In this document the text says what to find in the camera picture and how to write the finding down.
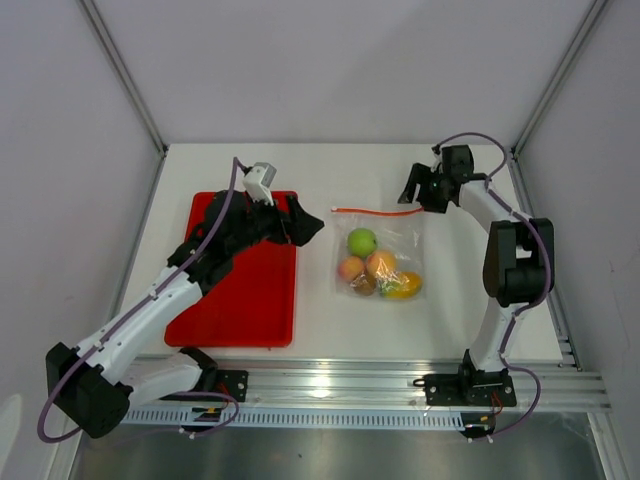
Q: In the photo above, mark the white slotted cable duct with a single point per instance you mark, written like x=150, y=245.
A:
x=193, y=416

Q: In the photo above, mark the right aluminium frame post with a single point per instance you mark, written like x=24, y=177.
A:
x=569, y=58

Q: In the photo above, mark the aluminium frame post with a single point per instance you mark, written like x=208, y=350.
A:
x=569, y=58
x=105, y=39

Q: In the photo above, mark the pink peach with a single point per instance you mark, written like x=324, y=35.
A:
x=350, y=268

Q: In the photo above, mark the brown kiwi fruit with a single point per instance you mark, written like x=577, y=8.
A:
x=365, y=284

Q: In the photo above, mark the aluminium front rail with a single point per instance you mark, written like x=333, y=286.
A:
x=388, y=385

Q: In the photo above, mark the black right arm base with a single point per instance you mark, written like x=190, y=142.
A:
x=473, y=390

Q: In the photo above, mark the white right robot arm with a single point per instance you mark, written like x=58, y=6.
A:
x=518, y=268

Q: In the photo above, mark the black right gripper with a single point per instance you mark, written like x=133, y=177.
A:
x=419, y=173

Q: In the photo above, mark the red plastic tray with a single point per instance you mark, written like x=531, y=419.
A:
x=253, y=305

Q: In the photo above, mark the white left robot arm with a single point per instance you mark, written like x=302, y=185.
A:
x=95, y=383

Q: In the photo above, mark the yellow green mango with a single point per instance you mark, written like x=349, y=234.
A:
x=401, y=285

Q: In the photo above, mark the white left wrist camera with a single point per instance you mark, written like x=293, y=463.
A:
x=257, y=181

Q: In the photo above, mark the left aluminium frame post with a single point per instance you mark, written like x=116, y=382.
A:
x=105, y=39

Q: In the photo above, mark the green apple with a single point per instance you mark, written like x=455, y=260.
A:
x=362, y=242

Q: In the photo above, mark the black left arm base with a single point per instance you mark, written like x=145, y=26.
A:
x=220, y=385

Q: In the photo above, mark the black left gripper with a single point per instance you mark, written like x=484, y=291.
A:
x=295, y=227

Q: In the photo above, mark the clear zip top bag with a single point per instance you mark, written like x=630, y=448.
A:
x=400, y=232

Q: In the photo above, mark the orange fruit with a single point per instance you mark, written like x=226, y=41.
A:
x=381, y=264

